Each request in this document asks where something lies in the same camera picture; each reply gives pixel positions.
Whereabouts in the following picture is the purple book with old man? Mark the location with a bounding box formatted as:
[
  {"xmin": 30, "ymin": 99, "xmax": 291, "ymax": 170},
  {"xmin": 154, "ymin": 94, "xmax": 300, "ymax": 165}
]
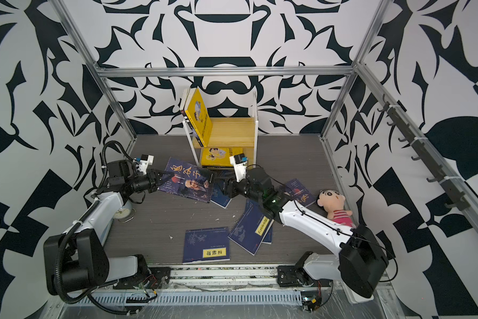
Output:
[{"xmin": 164, "ymin": 157, "xmax": 215, "ymax": 203}]

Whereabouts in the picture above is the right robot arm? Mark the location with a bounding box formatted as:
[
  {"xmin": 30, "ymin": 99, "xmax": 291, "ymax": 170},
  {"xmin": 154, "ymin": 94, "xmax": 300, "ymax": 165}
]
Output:
[{"xmin": 216, "ymin": 167, "xmax": 389, "ymax": 300}]

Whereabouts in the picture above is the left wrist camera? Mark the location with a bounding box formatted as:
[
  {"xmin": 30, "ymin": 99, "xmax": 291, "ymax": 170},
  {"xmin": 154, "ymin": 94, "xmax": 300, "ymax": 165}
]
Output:
[{"xmin": 135, "ymin": 154, "xmax": 155, "ymax": 175}]

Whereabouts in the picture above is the wall hook rail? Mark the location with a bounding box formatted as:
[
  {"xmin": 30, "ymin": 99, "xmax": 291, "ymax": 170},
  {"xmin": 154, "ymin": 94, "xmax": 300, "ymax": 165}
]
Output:
[{"xmin": 378, "ymin": 101, "xmax": 471, "ymax": 211}]

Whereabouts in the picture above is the small blue book yellow label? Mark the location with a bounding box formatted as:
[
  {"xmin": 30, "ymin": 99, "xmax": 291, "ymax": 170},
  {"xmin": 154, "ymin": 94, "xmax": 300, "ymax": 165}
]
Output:
[{"xmin": 210, "ymin": 176, "xmax": 232, "ymax": 209}]

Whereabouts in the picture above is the blue book front yellow label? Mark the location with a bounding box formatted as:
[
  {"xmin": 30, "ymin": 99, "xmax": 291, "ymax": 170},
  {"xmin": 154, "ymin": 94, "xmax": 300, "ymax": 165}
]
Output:
[{"xmin": 182, "ymin": 227, "xmax": 230, "ymax": 264}]

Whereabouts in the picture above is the yellow cartoon cover book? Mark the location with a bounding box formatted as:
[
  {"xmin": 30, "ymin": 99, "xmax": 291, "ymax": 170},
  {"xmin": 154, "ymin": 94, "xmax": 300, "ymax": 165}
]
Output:
[{"xmin": 185, "ymin": 88, "xmax": 213, "ymax": 148}]

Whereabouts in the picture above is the cartoon boy plush doll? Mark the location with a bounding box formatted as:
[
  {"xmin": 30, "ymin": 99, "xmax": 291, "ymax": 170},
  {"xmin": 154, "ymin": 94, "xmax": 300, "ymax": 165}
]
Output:
[{"xmin": 317, "ymin": 190, "xmax": 356, "ymax": 228}]

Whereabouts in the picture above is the blue book underneath tilted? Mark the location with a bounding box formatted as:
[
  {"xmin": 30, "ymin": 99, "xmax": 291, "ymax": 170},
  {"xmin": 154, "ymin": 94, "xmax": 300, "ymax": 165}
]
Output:
[{"xmin": 245, "ymin": 199, "xmax": 273, "ymax": 245}]

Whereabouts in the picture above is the wooden white-framed bookshelf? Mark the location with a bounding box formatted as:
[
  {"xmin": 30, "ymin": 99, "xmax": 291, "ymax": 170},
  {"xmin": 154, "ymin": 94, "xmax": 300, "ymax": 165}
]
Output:
[{"xmin": 182, "ymin": 91, "xmax": 259, "ymax": 166}]

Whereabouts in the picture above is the purple book right side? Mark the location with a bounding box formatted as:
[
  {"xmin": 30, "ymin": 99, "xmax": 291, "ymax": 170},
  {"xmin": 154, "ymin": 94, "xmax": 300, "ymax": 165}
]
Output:
[{"xmin": 279, "ymin": 179, "xmax": 317, "ymax": 207}]

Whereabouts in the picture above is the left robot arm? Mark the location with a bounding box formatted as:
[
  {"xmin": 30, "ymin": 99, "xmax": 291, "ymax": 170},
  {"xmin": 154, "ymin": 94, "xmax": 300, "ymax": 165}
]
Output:
[{"xmin": 43, "ymin": 140, "xmax": 174, "ymax": 304}]

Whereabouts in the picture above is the blue book tilted yellow label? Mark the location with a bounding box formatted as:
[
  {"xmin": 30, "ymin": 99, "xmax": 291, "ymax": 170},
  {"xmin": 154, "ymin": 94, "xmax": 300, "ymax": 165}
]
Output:
[{"xmin": 228, "ymin": 199, "xmax": 274, "ymax": 255}]

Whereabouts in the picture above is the white box on rail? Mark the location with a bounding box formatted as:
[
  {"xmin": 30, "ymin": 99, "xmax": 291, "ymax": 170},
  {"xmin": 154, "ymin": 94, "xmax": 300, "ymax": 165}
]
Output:
[{"xmin": 345, "ymin": 291, "xmax": 374, "ymax": 304}]

